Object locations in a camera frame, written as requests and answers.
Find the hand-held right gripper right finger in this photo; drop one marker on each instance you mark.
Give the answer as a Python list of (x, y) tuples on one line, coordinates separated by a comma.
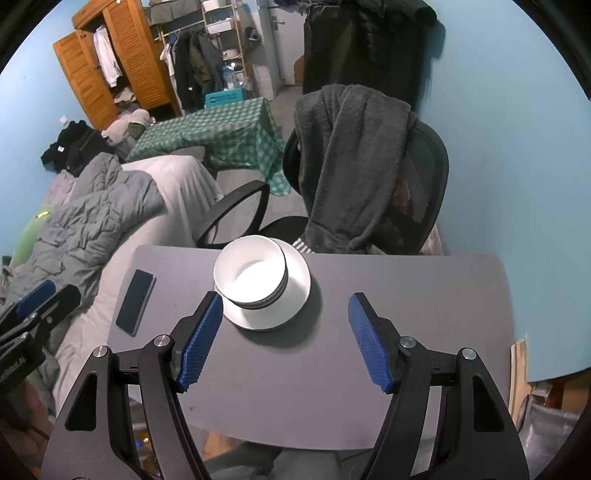
[(369, 344)]

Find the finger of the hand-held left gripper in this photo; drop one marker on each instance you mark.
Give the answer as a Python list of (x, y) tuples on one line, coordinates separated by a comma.
[(57, 307), (34, 296)]

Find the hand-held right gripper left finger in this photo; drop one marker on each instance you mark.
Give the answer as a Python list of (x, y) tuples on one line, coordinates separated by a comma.
[(201, 341)]

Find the stack of white plates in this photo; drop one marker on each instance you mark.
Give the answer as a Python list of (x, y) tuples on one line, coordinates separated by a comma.
[(298, 295)]

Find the green pillow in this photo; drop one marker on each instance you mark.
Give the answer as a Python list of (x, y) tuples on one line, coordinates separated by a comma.
[(27, 240)]

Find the dark smartphone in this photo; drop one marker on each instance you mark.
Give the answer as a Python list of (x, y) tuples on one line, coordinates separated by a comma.
[(135, 302)]

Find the grey quilt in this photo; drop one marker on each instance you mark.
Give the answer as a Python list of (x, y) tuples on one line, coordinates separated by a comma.
[(92, 217)]

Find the wooden board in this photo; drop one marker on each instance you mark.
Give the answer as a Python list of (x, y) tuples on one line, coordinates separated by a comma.
[(519, 369)]

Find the black clothes pile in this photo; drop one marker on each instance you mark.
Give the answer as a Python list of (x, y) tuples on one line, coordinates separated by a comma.
[(69, 147)]

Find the white bed sheet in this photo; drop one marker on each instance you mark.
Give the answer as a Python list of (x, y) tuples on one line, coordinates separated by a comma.
[(175, 184)]

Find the grey fleece robe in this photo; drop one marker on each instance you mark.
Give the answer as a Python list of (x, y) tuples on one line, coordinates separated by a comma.
[(351, 175)]

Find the black office chair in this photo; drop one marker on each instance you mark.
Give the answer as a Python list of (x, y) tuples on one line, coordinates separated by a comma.
[(425, 175)]

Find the beige clothes pile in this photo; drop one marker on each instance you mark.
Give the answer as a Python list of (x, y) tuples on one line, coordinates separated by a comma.
[(124, 127)]

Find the grey plastic bag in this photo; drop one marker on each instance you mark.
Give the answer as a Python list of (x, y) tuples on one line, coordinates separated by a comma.
[(549, 424)]

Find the cardboard box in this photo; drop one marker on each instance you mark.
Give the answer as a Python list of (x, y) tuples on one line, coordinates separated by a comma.
[(572, 392)]

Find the green checked tablecloth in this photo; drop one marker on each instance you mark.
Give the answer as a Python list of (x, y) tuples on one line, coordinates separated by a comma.
[(207, 129)]

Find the blue plastic crate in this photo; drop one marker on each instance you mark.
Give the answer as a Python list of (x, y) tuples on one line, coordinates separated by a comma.
[(224, 98)]

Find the white shirt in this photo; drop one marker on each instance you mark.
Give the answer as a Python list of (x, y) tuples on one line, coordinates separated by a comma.
[(108, 57)]

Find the wooden louvred wardrobe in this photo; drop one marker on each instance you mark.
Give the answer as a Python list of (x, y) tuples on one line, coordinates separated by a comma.
[(138, 60)]

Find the clear water bottle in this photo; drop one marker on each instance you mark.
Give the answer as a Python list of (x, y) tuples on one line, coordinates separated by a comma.
[(232, 78)]

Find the black jacket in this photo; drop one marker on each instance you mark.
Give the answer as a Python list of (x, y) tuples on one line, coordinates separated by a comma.
[(184, 74)]

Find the olive jacket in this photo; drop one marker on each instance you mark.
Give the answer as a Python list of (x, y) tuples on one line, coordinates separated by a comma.
[(204, 64)]

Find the black hanging coat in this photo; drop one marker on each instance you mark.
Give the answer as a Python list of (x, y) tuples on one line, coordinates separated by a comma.
[(360, 46)]

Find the grey door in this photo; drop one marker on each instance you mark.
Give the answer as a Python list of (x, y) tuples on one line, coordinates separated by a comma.
[(268, 50)]

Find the wooden shelf rack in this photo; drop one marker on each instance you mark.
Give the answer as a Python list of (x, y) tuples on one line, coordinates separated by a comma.
[(221, 25)]

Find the grey storage bag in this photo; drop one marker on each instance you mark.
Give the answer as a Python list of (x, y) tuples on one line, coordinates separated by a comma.
[(175, 11)]

